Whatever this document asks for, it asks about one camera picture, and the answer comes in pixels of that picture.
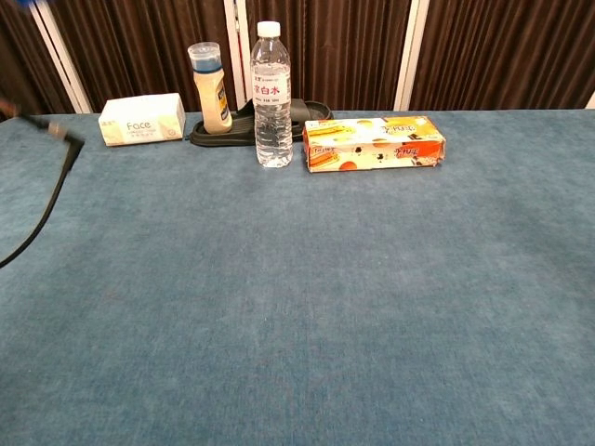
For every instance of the blue table cloth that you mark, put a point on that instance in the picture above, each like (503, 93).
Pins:
(297, 325)

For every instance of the white tissue pack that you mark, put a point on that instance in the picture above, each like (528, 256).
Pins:
(139, 121)

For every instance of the beige bottle with blue cap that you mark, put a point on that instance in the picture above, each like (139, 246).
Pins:
(211, 97)

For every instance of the orange snack box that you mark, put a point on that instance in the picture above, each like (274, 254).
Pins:
(372, 144)

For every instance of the black rubber slipper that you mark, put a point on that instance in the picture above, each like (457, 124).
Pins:
(241, 127)

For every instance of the clear plastic water bottle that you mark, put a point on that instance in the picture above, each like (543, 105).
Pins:
(273, 107)

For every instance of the brown curtain panel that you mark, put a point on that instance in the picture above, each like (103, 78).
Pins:
(344, 51)
(18, 60)
(139, 46)
(506, 51)

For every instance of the white partition post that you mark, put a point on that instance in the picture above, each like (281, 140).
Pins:
(60, 56)
(234, 46)
(591, 102)
(411, 56)

